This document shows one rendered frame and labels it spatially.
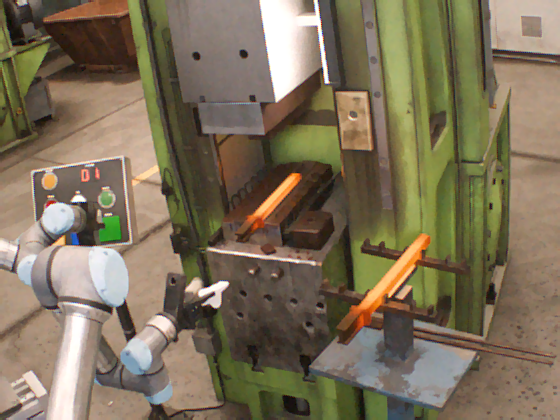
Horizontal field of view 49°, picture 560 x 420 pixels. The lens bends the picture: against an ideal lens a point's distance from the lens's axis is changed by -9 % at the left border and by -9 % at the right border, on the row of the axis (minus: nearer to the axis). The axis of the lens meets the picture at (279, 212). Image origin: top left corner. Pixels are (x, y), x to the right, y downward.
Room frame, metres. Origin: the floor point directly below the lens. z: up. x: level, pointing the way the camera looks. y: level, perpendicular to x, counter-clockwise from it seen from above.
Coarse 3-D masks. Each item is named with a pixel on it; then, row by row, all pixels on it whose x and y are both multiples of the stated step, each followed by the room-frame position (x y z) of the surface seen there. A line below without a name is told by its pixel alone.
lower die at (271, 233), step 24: (288, 168) 2.12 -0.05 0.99; (312, 168) 2.08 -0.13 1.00; (264, 192) 1.96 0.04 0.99; (288, 192) 1.92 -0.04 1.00; (312, 192) 1.95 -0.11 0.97; (240, 216) 1.82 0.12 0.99; (264, 216) 1.78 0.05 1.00; (288, 216) 1.79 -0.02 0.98; (264, 240) 1.76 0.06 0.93; (288, 240) 1.77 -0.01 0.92
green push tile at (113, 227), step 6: (114, 216) 1.86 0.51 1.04; (108, 222) 1.85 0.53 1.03; (114, 222) 1.85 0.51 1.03; (108, 228) 1.84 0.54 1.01; (114, 228) 1.84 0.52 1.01; (120, 228) 1.84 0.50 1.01; (102, 234) 1.84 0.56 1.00; (108, 234) 1.83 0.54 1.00; (114, 234) 1.83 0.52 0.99; (120, 234) 1.83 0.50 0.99; (102, 240) 1.83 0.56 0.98; (108, 240) 1.83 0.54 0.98; (114, 240) 1.82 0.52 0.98
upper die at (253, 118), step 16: (304, 80) 1.99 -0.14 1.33; (320, 80) 2.10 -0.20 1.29; (288, 96) 1.89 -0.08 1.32; (304, 96) 1.98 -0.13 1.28; (208, 112) 1.82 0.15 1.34; (224, 112) 1.79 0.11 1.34; (240, 112) 1.76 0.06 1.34; (256, 112) 1.74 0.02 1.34; (272, 112) 1.79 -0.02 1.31; (288, 112) 1.87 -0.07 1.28; (208, 128) 1.82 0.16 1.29; (224, 128) 1.79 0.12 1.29; (240, 128) 1.77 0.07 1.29; (256, 128) 1.74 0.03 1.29; (272, 128) 1.77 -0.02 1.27
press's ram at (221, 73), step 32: (192, 0) 1.81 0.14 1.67; (224, 0) 1.76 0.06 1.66; (256, 0) 1.71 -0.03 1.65; (288, 0) 1.85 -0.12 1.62; (192, 32) 1.82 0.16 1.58; (224, 32) 1.77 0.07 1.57; (256, 32) 1.72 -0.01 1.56; (288, 32) 1.83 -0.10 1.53; (192, 64) 1.83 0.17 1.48; (224, 64) 1.78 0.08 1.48; (256, 64) 1.73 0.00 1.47; (288, 64) 1.80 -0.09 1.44; (320, 64) 1.99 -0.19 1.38; (192, 96) 1.84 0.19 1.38; (224, 96) 1.79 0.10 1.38; (256, 96) 1.74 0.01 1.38
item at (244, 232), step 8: (296, 176) 2.01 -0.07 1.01; (288, 184) 1.96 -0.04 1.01; (280, 192) 1.91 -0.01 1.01; (272, 200) 1.86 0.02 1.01; (264, 208) 1.82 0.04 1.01; (248, 216) 1.77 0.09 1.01; (256, 216) 1.76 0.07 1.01; (248, 224) 1.72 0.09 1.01; (256, 224) 1.75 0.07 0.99; (240, 232) 1.68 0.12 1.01; (248, 232) 1.71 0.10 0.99; (240, 240) 1.68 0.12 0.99
